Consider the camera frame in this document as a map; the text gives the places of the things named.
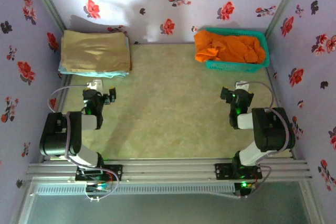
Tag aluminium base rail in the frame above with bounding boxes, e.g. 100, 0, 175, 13
26, 158, 313, 183

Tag aluminium table side rail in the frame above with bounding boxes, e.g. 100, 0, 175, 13
265, 65, 297, 159
41, 73, 73, 162

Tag orange trousers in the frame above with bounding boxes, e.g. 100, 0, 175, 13
193, 29, 267, 65

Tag slotted white cable duct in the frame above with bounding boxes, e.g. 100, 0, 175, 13
34, 183, 236, 196

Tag left arm grey cable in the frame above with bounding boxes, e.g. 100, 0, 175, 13
48, 84, 91, 167

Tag tan folded trousers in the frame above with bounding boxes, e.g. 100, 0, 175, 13
60, 29, 132, 74

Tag left base wire bundle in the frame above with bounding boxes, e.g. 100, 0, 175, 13
84, 167, 120, 202

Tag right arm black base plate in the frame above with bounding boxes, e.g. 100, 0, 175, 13
214, 163, 263, 182

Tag teal plastic basket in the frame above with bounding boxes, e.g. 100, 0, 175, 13
194, 27, 270, 74

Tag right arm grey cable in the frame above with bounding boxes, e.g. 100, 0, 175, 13
243, 81, 292, 198

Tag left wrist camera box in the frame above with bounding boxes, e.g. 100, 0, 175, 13
86, 79, 104, 91

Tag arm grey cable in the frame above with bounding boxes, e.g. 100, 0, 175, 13
48, 84, 91, 167
243, 81, 292, 198

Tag aluminium lower frame bar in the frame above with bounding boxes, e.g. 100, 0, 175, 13
299, 180, 325, 224
9, 179, 36, 224

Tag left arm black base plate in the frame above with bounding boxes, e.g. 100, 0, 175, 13
75, 165, 123, 182

